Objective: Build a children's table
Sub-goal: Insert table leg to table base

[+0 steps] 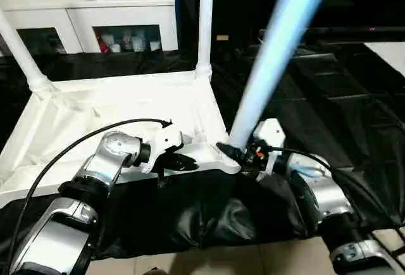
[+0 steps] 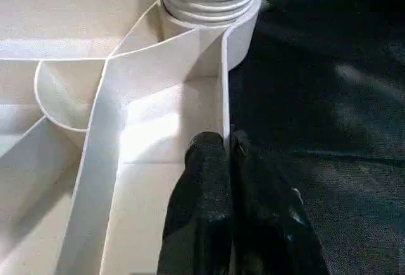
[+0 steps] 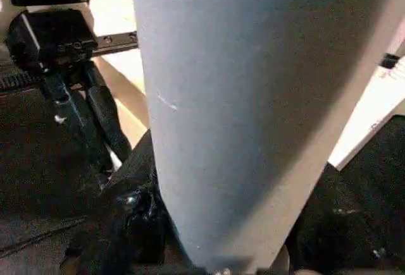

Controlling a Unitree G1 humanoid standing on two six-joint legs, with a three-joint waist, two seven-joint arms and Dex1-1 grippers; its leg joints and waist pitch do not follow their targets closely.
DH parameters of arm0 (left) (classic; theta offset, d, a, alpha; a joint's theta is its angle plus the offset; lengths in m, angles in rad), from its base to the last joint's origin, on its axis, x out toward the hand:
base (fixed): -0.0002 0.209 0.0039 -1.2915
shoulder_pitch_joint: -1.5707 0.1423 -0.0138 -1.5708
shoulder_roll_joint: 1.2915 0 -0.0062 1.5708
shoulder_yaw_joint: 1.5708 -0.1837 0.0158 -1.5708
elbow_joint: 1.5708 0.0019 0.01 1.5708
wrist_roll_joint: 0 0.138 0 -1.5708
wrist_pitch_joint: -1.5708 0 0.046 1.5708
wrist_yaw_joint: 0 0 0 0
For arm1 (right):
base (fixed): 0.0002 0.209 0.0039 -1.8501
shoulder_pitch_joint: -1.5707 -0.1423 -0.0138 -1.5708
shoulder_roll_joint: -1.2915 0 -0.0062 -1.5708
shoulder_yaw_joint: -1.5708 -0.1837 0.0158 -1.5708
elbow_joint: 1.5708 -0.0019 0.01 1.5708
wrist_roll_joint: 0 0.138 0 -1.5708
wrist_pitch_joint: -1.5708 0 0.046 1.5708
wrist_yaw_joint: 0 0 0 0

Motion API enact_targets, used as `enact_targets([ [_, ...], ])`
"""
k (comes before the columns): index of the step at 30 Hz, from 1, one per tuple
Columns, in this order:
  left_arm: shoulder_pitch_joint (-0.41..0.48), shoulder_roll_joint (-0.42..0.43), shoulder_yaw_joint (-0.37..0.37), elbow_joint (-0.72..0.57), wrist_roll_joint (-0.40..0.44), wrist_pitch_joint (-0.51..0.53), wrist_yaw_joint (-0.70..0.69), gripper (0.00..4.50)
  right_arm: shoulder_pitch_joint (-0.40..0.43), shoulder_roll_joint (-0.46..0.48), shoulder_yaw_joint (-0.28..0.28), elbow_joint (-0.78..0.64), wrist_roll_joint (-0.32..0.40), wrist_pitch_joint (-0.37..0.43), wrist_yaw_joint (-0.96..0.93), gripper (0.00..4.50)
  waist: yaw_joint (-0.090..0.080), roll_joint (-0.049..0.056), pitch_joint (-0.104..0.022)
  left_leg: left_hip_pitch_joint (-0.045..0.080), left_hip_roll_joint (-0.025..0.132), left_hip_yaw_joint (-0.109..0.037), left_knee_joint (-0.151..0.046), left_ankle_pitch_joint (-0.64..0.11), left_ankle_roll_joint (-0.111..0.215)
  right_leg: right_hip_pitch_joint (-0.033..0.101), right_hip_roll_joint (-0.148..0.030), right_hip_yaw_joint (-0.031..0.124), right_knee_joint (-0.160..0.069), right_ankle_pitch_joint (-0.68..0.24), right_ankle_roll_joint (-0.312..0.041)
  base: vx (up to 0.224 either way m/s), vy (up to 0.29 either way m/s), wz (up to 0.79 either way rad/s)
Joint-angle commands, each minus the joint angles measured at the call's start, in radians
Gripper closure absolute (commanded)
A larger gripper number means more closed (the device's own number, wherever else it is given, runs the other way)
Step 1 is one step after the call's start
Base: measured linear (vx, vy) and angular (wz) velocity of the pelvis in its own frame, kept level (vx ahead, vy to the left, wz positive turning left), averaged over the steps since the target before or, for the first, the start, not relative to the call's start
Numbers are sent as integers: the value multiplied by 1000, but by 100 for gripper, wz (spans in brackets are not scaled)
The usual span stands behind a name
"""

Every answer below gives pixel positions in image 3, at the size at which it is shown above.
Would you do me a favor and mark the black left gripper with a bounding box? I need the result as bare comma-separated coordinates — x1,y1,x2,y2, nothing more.
0,8,139,175

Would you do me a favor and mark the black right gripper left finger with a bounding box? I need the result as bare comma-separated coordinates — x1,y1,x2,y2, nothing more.
61,128,173,275

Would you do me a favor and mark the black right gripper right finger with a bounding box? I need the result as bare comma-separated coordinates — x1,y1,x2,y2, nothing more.
283,162,405,275

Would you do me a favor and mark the white plastic table top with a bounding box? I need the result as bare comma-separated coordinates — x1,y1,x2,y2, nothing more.
75,0,405,172

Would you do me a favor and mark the white plastic table leg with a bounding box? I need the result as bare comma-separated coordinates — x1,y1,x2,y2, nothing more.
129,0,405,272

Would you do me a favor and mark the black mat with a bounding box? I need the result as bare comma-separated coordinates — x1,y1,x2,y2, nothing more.
0,85,405,275

